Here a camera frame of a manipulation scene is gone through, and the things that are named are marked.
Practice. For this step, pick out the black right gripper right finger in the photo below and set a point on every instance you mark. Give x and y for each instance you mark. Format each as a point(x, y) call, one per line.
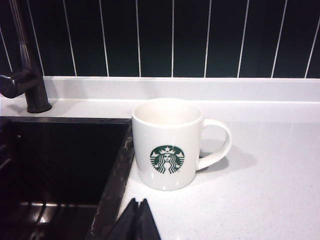
point(148, 225)

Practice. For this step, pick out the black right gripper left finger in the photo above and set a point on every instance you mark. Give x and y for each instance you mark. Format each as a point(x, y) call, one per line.
point(127, 225)

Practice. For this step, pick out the white Starbucks logo mug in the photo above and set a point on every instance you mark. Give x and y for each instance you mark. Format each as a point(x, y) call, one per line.
point(162, 140)

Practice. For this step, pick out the black sink basin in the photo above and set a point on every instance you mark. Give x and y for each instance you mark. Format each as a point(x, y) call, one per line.
point(55, 170)

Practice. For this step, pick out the chrome sink faucet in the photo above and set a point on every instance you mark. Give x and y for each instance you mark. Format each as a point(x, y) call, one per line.
point(27, 50)

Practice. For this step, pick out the white backsplash ledge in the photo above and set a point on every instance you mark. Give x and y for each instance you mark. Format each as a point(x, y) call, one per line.
point(200, 88)

